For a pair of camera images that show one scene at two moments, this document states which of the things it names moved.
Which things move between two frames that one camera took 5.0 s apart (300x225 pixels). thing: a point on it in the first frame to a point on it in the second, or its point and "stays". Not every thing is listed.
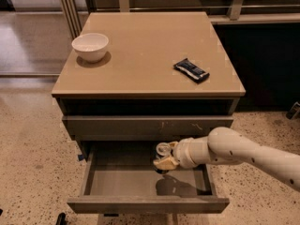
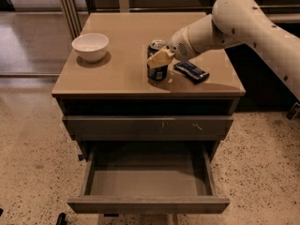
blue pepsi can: [162, 150] to [157, 73]
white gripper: [183, 153] to [178, 48]
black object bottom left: [61, 218] stays
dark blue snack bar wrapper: [192, 71] stays
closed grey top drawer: [142, 127] stays
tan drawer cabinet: [165, 77] stays
